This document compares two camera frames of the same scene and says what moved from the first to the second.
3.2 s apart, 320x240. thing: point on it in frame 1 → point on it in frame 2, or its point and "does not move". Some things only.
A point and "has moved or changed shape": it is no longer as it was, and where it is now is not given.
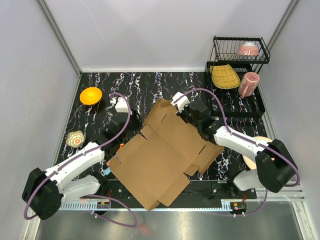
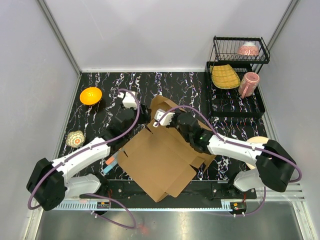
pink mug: (248, 84) does not move
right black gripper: (181, 114) → (177, 113)
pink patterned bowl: (248, 48) does not move
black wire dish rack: (232, 74) does not move
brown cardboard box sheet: (152, 163) has moved or changed shape
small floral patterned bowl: (75, 139) does not move
